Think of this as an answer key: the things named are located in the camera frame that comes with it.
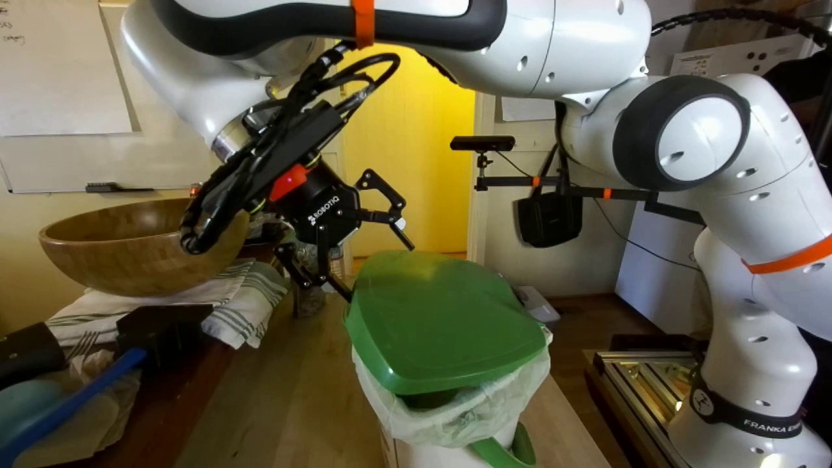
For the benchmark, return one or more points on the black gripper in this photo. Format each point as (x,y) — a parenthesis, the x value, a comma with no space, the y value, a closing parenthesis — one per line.
(319,209)

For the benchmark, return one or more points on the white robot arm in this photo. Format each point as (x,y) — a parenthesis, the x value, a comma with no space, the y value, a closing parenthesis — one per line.
(719,172)

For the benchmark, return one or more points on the white plastic bin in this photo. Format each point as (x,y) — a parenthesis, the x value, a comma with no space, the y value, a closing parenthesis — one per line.
(424,456)

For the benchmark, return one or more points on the yellow door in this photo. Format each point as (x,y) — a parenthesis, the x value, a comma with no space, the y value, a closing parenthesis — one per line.
(418,157)

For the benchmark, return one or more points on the striped dish towel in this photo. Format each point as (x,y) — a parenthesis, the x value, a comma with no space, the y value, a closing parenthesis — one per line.
(249,302)

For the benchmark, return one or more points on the black hanging pouch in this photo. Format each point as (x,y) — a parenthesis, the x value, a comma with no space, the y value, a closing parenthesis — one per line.
(548,222)

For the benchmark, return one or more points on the black rectangular box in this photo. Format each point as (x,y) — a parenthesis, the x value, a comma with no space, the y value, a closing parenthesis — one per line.
(166,334)

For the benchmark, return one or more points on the large wooden bowl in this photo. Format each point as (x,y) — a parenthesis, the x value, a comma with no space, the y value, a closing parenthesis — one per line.
(121,247)

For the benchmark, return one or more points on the black whiteboard marker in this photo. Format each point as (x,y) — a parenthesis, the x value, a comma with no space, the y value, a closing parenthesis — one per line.
(119,189)

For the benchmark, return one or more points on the white side panel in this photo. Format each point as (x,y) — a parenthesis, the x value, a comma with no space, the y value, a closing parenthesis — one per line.
(664,276)

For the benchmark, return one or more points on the white whiteboard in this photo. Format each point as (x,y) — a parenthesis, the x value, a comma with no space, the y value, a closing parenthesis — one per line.
(62,69)

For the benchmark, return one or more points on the black flat case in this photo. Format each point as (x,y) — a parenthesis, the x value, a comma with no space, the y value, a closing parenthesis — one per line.
(30,354)

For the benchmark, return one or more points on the black stereo camera bar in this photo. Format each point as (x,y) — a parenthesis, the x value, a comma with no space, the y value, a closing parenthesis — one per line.
(482,144)

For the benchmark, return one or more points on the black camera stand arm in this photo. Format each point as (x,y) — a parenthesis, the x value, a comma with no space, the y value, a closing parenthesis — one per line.
(521,182)

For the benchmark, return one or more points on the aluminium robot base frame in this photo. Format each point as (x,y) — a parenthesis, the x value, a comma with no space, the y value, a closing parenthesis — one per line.
(645,391)

